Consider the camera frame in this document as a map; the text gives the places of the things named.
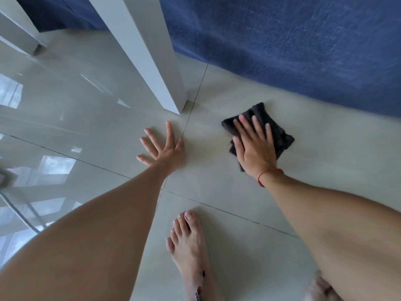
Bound red string bracelet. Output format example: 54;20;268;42
258;168;284;188

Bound person's right forearm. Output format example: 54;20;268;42
263;171;401;301

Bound person's left foot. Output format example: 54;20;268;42
166;210;225;301

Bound dark grey cleaning cloth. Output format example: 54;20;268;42
221;102;295;173

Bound person's right hand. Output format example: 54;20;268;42
232;114;279;178

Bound white table leg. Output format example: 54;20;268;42
86;0;188;115
0;0;48;57

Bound person's left hand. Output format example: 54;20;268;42
136;121;185;176

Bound blue fabric sofa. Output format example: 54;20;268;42
14;0;401;118

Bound person's left forearm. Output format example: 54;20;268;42
0;161;176;301

